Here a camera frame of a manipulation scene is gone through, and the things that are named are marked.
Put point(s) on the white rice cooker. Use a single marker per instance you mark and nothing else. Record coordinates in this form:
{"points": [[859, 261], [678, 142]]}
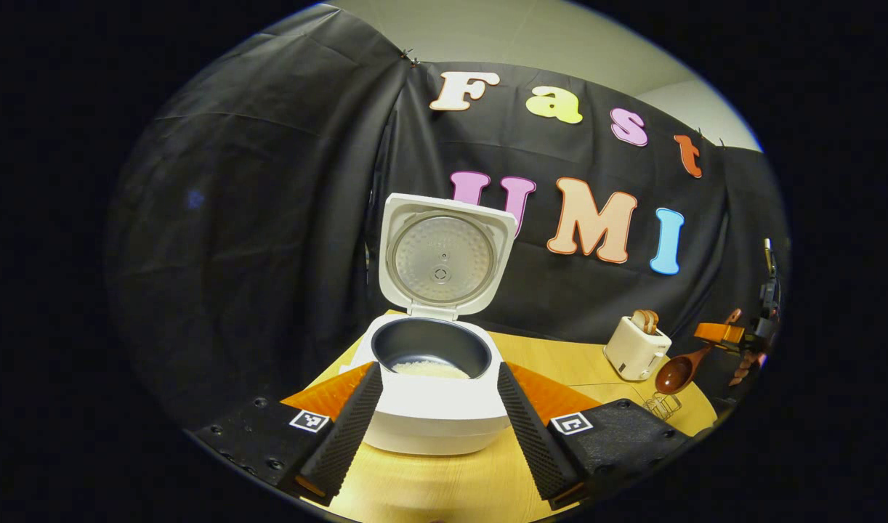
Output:
{"points": [[437, 414]]}

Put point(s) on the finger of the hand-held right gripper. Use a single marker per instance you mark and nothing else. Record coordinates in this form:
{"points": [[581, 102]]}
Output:
{"points": [[720, 333]]}

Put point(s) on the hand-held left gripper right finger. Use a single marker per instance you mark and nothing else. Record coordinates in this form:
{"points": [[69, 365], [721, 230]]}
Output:
{"points": [[531, 432]]}

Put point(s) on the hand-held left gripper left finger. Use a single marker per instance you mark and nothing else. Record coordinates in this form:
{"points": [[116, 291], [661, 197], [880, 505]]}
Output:
{"points": [[349, 428]]}

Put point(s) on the toasted bread slice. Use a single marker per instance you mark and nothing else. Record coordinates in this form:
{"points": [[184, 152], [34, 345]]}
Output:
{"points": [[652, 319], [639, 321]]}

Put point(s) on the black backdrop cloth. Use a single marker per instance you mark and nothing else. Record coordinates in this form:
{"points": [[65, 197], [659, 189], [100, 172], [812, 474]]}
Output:
{"points": [[255, 254]]}

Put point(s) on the white toaster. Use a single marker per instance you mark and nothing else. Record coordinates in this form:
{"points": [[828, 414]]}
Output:
{"points": [[633, 352]]}

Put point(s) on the white rice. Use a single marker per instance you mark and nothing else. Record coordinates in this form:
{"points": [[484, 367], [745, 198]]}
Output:
{"points": [[429, 370]]}

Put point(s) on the brown wooden spoon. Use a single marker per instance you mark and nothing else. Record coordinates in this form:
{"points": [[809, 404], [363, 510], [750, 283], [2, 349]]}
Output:
{"points": [[673, 376]]}

